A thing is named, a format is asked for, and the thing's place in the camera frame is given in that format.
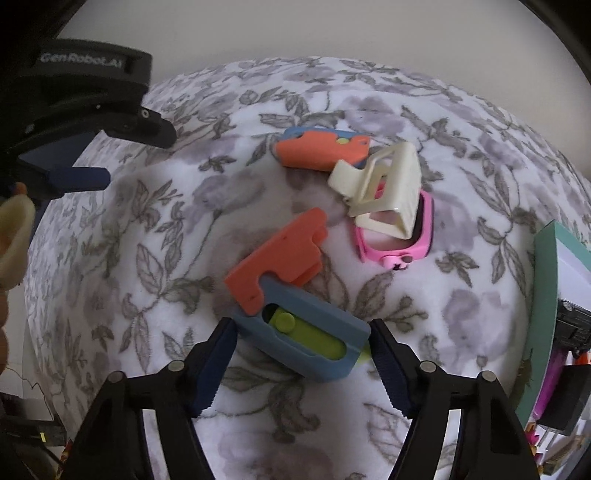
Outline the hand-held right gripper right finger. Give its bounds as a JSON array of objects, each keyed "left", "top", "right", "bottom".
[{"left": 369, "top": 318, "right": 541, "bottom": 480}]

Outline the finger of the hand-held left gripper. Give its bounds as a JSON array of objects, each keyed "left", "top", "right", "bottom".
[
  {"left": 104, "top": 107, "right": 177, "bottom": 149},
  {"left": 32, "top": 166, "right": 112, "bottom": 201}
]

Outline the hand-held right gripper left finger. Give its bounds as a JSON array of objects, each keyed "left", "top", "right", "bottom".
[{"left": 62, "top": 316, "right": 238, "bottom": 480}]

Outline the orange and blue toy gun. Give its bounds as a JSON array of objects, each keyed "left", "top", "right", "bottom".
[
  {"left": 272, "top": 126, "right": 372, "bottom": 171},
  {"left": 224, "top": 207, "right": 372, "bottom": 383}
]

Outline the pink lighter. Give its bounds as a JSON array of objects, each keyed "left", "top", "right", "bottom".
[{"left": 533, "top": 348, "right": 571, "bottom": 418}]

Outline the white box with teal rim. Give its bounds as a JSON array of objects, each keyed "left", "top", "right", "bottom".
[{"left": 515, "top": 220, "right": 591, "bottom": 480}]

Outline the black cube adapter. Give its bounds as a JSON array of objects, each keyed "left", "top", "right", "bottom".
[{"left": 540, "top": 367, "right": 591, "bottom": 435}]

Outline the gold rectangular clip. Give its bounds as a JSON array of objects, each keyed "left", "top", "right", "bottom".
[{"left": 547, "top": 434, "right": 585, "bottom": 476}]

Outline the person's left hand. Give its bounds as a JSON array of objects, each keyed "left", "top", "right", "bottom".
[{"left": 0, "top": 291, "right": 11, "bottom": 374}]

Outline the pink watch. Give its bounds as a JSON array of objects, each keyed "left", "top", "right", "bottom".
[{"left": 355, "top": 187, "right": 435, "bottom": 271}]

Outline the cream hair claw clip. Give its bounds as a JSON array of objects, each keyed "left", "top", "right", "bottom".
[{"left": 329, "top": 141, "right": 423, "bottom": 241}]

